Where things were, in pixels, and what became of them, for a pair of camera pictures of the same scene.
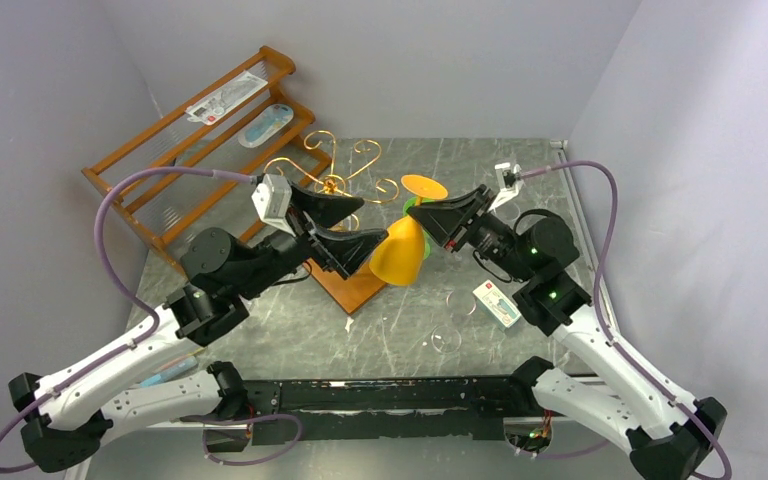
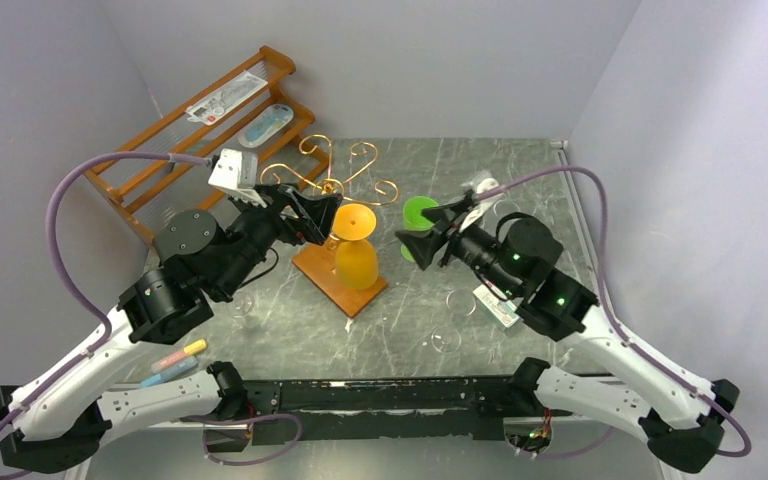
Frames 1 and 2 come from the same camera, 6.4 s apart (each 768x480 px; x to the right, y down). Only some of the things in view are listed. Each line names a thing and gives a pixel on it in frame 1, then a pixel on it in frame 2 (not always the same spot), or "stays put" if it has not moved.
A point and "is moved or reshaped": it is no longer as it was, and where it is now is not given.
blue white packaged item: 272,119 stays put
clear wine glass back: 508,211 stays put
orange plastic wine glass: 400,258 is moved or reshaped
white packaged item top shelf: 205,110 stays put
